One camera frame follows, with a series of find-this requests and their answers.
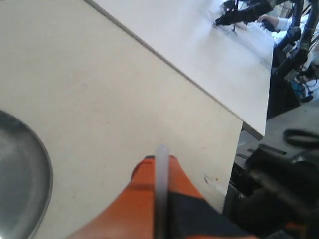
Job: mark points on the left gripper black orange-padded left finger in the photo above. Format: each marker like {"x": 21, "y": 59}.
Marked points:
{"x": 131, "y": 214}

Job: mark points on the left gripper black orange-padded right finger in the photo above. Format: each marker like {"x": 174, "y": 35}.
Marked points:
{"x": 190, "y": 216}

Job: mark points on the black robot base hardware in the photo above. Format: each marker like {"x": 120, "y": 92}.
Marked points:
{"x": 274, "y": 196}

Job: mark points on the round stainless steel plate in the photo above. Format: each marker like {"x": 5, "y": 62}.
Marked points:
{"x": 26, "y": 179}

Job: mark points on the neighbouring white table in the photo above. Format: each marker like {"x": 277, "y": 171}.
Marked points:
{"x": 230, "y": 64}

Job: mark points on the blue-black robot stand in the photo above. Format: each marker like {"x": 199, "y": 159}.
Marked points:
{"x": 291, "y": 53}

